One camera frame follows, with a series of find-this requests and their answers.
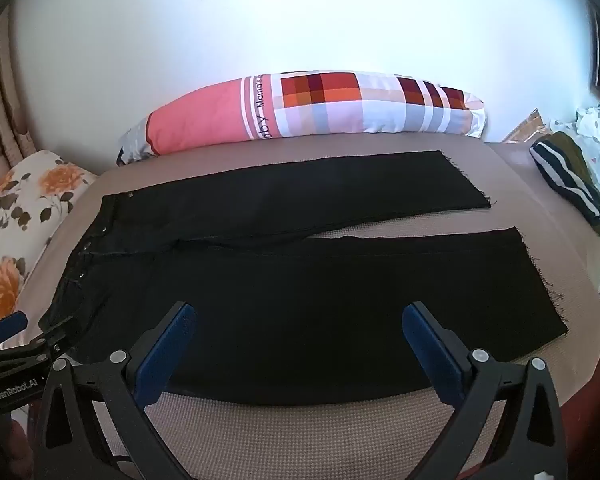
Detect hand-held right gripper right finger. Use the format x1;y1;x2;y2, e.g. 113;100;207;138
401;301;569;480

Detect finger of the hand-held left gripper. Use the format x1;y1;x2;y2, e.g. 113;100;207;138
0;311;29;350
24;316;89;360

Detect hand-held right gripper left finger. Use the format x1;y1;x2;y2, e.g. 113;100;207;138
32;301;198;480

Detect black pants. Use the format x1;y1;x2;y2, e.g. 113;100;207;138
39;150;569;407

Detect orange floral pillow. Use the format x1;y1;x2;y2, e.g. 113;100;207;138
0;149;100;326

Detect beige bed sheet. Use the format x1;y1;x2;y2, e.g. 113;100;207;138
10;136;600;480

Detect striped green folded garment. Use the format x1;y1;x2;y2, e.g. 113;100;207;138
529;131;600;235

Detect brown patterned cloth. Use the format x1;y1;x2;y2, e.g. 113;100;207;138
501;107;552;145

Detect pink plaid pillow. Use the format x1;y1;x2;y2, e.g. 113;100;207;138
116;71;487;167

